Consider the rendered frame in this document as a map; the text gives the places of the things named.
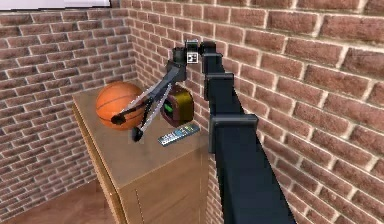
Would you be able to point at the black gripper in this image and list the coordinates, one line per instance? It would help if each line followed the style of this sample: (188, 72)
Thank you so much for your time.
(176, 68)

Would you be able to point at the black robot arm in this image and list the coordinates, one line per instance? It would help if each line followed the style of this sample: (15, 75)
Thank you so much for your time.
(240, 150)

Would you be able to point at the brown alarm clock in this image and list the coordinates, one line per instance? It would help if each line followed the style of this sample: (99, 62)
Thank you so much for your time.
(180, 105)

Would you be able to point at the orange basketball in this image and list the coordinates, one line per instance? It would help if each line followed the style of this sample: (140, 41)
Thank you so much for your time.
(115, 105)

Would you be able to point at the grey remote control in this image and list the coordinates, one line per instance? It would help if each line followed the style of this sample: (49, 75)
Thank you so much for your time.
(178, 134)

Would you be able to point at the wooden cabinet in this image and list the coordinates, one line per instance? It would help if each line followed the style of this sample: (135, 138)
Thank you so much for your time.
(146, 166)

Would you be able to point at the white window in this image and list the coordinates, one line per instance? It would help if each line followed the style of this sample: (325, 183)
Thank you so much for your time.
(55, 4)

